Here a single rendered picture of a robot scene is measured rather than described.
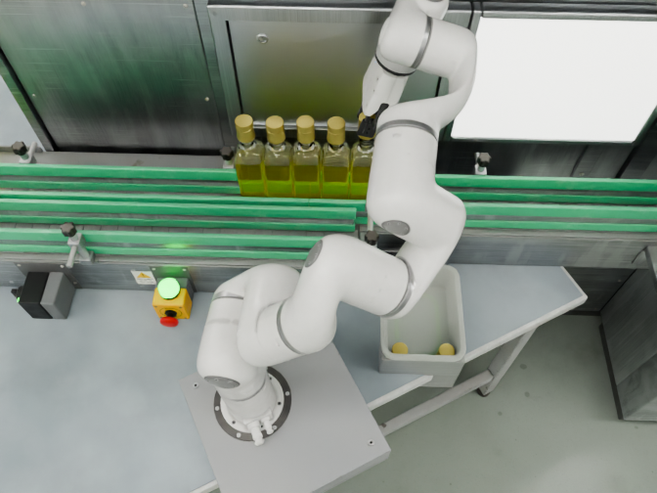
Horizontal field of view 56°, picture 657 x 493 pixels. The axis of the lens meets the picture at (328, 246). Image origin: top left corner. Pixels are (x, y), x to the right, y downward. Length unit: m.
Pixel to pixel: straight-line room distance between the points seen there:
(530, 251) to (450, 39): 0.68
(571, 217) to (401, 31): 0.67
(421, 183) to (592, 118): 0.71
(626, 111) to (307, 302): 0.88
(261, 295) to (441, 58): 0.43
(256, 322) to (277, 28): 0.56
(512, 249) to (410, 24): 0.70
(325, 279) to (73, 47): 0.81
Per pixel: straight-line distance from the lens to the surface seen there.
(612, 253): 1.54
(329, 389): 1.27
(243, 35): 1.21
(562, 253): 1.50
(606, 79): 1.35
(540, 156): 1.55
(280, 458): 1.24
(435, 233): 0.80
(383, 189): 0.76
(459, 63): 0.93
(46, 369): 1.48
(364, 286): 0.79
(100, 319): 1.49
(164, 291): 1.36
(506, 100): 1.34
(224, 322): 1.00
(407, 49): 0.91
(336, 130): 1.16
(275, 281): 0.92
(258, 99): 1.32
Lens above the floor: 2.02
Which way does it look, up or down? 58 degrees down
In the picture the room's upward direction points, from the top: straight up
